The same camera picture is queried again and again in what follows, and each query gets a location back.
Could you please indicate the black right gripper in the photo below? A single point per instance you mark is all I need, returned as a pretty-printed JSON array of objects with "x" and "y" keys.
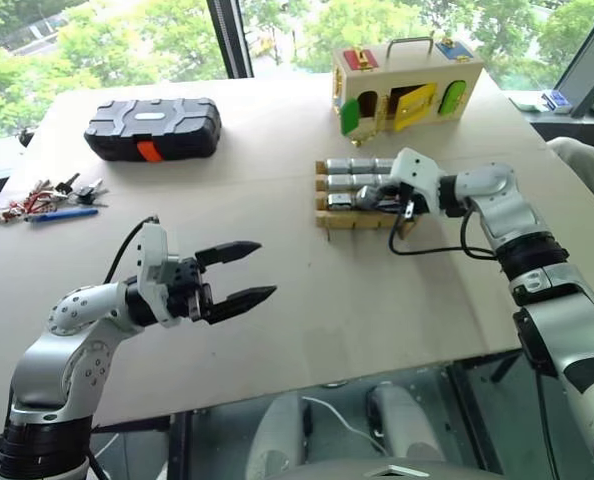
[{"x": 396, "y": 192}]

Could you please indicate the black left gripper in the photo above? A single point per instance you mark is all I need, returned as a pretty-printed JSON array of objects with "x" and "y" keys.
[{"x": 184, "y": 290}]

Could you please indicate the small silver camera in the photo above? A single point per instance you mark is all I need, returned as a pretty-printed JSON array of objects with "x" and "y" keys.
[
  {"x": 338, "y": 165},
  {"x": 339, "y": 181},
  {"x": 383, "y": 179},
  {"x": 384, "y": 165},
  {"x": 364, "y": 180},
  {"x": 364, "y": 199},
  {"x": 362, "y": 165},
  {"x": 340, "y": 200}
]

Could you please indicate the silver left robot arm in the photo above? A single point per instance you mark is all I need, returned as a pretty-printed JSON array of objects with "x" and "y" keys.
[{"x": 52, "y": 360}]

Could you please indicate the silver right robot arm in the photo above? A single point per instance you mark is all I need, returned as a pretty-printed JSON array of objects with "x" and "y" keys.
[{"x": 542, "y": 260}]

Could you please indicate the wooden tray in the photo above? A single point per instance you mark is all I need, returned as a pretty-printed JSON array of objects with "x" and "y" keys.
[{"x": 337, "y": 220}]

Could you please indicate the wooden lock box colourful doors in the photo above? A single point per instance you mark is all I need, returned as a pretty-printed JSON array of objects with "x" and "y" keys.
[{"x": 417, "y": 85}]

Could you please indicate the grey rounded robot leg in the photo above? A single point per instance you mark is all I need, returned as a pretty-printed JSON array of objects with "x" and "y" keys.
[
  {"x": 277, "y": 440},
  {"x": 402, "y": 425}
]

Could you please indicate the black headed key bunch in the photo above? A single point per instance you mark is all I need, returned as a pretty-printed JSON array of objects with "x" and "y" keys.
[{"x": 89, "y": 192}]

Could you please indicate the black tool case orange latch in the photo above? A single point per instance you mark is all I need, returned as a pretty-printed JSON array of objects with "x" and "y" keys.
[{"x": 152, "y": 127}]

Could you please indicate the flat white sill item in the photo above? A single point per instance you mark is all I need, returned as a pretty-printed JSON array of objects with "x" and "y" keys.
[{"x": 527, "y": 104}]

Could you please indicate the blue pen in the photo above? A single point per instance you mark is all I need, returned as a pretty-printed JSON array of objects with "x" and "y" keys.
[{"x": 64, "y": 215}]

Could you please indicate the blue and white box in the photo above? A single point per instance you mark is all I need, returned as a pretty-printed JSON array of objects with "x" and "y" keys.
[{"x": 557, "y": 101}]

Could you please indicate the grey fabric chair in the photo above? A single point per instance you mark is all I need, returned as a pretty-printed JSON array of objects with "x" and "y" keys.
[{"x": 589, "y": 170}]

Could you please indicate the silver keys with red tags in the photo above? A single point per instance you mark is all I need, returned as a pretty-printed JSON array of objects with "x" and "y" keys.
[{"x": 24, "y": 205}]

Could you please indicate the grey robot torso top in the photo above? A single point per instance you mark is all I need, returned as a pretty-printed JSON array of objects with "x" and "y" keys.
[{"x": 397, "y": 470}]

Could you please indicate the small black object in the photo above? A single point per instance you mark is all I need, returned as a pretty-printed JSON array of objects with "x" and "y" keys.
[{"x": 25, "y": 136}]

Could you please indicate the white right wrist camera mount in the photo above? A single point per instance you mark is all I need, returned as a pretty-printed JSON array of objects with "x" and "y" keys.
[{"x": 419, "y": 175}]

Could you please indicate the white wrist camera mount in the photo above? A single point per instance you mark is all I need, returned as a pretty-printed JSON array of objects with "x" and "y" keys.
[
  {"x": 419, "y": 175},
  {"x": 152, "y": 260}
]

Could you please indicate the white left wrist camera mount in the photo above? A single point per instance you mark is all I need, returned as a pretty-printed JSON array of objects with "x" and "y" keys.
[{"x": 152, "y": 260}]

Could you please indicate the dark window frame post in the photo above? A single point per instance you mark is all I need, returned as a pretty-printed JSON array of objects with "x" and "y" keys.
[{"x": 229, "y": 37}]

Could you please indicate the dark slanted window frame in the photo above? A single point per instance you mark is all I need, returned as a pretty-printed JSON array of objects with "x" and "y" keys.
[{"x": 592, "y": 55}]

